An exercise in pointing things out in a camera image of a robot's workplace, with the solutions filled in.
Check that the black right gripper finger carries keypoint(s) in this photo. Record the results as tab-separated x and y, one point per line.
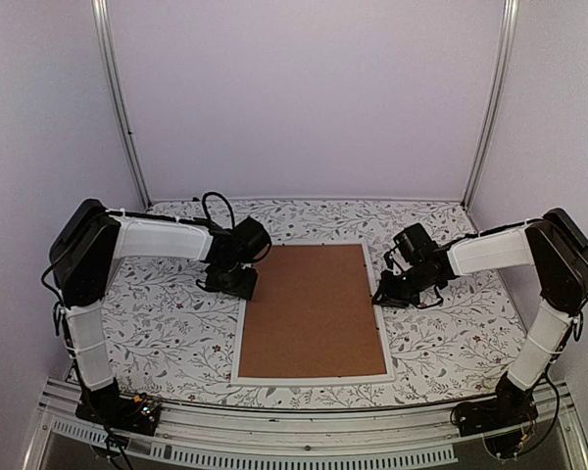
379	297
390	260

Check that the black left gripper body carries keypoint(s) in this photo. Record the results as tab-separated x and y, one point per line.
233	281

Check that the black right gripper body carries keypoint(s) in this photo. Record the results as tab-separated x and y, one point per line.
407	290

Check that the brown cardboard backing board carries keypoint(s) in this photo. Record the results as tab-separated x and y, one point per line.
313	313

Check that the white picture frame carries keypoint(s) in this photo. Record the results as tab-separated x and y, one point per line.
313	381

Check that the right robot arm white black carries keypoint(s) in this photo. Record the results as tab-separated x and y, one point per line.
553	244

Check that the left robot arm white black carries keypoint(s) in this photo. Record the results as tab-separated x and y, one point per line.
85	256

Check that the floral patterned table cover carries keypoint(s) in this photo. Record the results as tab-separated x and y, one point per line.
168	338

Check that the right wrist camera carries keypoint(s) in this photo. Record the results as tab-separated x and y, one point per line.
414	244

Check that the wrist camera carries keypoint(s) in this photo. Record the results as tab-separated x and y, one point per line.
414	244
253	240

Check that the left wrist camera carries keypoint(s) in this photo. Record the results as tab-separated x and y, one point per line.
253	240

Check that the aluminium front rail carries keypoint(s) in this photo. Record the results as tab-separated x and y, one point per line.
201	436

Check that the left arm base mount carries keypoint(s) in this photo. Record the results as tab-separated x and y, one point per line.
106	406

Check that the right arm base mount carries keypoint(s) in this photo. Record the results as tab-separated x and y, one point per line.
514	419

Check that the right aluminium corner post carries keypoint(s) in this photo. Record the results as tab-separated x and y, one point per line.
502	61

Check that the aluminium corner post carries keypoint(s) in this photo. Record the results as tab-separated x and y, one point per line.
502	61
102	25

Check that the left aluminium corner post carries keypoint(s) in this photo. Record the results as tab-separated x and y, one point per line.
102	25

